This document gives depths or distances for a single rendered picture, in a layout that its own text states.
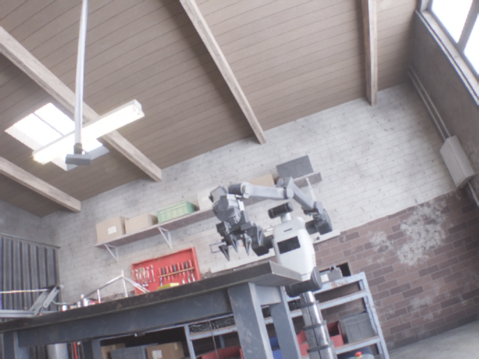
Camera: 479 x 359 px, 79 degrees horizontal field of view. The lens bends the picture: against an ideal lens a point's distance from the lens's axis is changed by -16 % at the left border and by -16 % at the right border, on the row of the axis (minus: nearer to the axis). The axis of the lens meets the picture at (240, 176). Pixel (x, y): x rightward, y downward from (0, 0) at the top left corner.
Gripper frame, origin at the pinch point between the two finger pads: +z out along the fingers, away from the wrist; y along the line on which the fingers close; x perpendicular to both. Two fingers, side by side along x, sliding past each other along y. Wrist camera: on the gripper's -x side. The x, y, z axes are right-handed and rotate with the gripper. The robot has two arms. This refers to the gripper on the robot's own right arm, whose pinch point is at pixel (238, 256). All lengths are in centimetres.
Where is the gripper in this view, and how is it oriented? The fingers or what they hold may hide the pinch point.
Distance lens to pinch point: 150.9
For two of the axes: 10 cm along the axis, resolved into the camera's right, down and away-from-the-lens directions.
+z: 2.3, 8.9, -3.9
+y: 8.7, -3.7, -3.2
